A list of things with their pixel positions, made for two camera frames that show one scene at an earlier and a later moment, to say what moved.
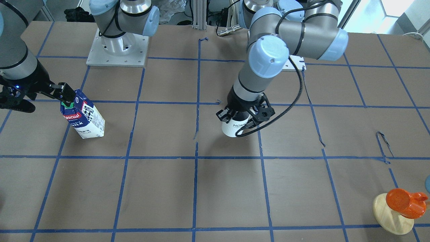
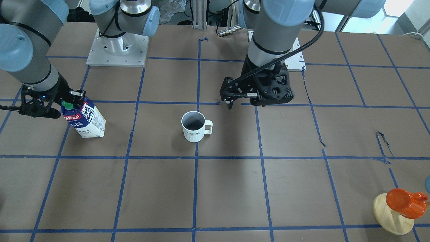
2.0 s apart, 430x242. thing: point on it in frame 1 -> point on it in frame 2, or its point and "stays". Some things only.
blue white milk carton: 84,116 stays
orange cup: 411,205 stays
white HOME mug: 239,119 -> 193,123
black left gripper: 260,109 -> 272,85
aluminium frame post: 200,9 stays
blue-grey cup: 427,183 stays
